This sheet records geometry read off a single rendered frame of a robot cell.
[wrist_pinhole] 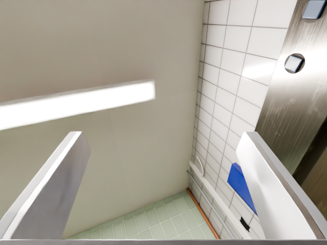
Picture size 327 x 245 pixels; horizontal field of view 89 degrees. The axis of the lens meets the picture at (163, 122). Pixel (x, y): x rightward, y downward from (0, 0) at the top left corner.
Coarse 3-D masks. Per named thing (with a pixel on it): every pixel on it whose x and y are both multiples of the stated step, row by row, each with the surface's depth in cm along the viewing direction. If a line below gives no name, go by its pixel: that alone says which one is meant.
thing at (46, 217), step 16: (64, 144) 9; (80, 144) 10; (48, 160) 8; (64, 160) 8; (80, 160) 10; (48, 176) 7; (64, 176) 8; (80, 176) 10; (32, 192) 7; (48, 192) 7; (64, 192) 8; (16, 208) 6; (32, 208) 6; (48, 208) 7; (64, 208) 8; (0, 224) 6; (16, 224) 6; (32, 224) 6; (48, 224) 7; (64, 224) 8
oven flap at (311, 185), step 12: (324, 132) 55; (324, 144) 56; (312, 156) 60; (324, 156) 56; (312, 168) 60; (324, 168) 56; (300, 180) 66; (312, 180) 61; (324, 180) 56; (312, 192) 61; (324, 192) 56; (324, 204) 57; (324, 216) 57
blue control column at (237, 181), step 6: (234, 168) 93; (240, 168) 91; (234, 174) 94; (228, 180) 101; (234, 180) 96; (240, 180) 91; (234, 186) 97; (240, 186) 92; (246, 186) 87; (240, 192) 93; (246, 192) 88; (246, 198) 90; (252, 204) 86
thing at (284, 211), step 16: (240, 144) 11; (256, 144) 9; (240, 160) 11; (256, 160) 9; (272, 160) 8; (256, 176) 9; (272, 176) 8; (288, 176) 7; (256, 192) 9; (272, 192) 8; (288, 192) 7; (304, 192) 7; (256, 208) 9; (272, 208) 8; (288, 208) 7; (304, 208) 6; (272, 224) 8; (288, 224) 7; (304, 224) 6; (320, 224) 6
